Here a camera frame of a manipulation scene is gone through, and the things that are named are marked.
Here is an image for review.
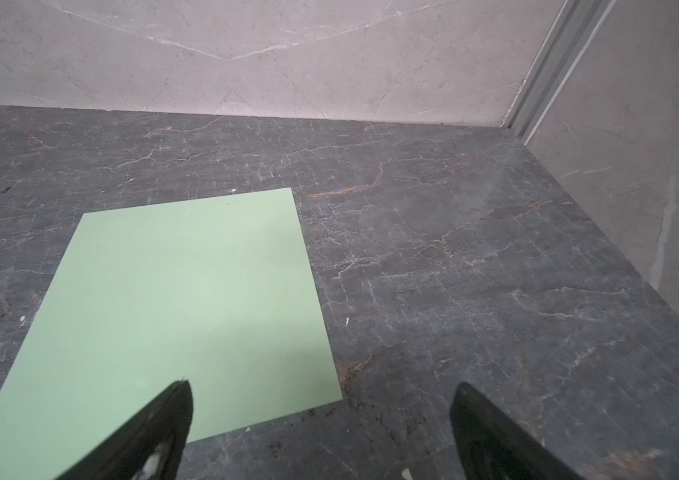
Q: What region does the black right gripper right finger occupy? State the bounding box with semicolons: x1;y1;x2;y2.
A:
449;382;581;480

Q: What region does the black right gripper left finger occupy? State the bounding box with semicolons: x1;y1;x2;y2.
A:
58;380;193;480

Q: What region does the light green paper sheet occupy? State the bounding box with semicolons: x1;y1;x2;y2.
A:
0;188;341;479

